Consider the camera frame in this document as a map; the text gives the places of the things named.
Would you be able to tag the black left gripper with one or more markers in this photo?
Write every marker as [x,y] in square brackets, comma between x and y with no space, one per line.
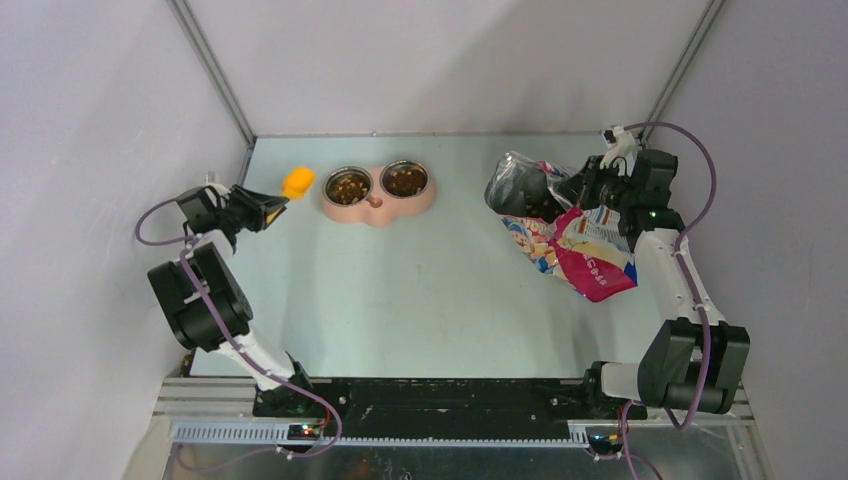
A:
[263,210]

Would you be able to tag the aluminium corner post right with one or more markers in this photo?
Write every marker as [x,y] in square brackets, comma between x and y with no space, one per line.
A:
[687,57]

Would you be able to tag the aluminium corner post left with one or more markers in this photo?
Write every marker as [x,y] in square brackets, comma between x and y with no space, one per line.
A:
[200,44]

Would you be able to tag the pink double pet feeder base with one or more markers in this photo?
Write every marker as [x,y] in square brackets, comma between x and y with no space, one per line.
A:
[381,209]

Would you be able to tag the yellow plastic food scoop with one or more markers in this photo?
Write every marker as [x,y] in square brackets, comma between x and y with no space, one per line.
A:
[297,183]

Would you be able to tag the brown kibble pet food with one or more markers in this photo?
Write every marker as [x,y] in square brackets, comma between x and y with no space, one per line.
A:
[348,188]

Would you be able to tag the right steel bowl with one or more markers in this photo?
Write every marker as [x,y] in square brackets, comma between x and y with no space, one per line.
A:
[404,179]

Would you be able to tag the left steel bowl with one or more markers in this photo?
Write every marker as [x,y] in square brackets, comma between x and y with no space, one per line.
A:
[345,170]

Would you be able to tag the aluminium corner post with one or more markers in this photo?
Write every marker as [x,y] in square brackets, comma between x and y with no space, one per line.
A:
[687,57]
[200,44]

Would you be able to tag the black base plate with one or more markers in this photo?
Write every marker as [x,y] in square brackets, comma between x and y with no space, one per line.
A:
[384,405]

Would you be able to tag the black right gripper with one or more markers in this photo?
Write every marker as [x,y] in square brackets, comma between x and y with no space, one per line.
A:
[592,174]

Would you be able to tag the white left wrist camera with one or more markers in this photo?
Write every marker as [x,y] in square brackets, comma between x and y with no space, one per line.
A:
[212,181]

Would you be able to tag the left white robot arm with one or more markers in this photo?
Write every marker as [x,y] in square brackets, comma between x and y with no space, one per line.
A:
[201,300]

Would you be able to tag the steel bowl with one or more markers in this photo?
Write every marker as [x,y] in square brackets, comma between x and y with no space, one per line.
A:
[404,179]
[345,170]

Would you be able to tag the colourful cat food bag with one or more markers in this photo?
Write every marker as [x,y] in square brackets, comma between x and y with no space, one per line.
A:
[579,245]

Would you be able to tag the grey slotted cable duct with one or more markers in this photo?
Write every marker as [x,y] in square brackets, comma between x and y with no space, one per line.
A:
[299,435]

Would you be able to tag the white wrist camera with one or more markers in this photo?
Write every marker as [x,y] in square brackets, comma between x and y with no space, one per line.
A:
[619,142]
[212,181]

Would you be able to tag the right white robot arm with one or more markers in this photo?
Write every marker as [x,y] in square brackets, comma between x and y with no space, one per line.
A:
[696,359]

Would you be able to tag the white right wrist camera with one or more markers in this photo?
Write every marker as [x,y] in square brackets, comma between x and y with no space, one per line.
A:
[619,142]

